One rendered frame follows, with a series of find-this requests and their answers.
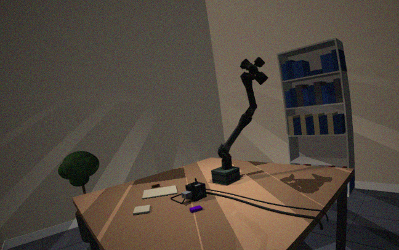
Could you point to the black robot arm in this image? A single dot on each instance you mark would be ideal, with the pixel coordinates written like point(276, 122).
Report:
point(246, 118)

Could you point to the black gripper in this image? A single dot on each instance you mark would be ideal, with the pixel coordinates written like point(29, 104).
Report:
point(258, 63)

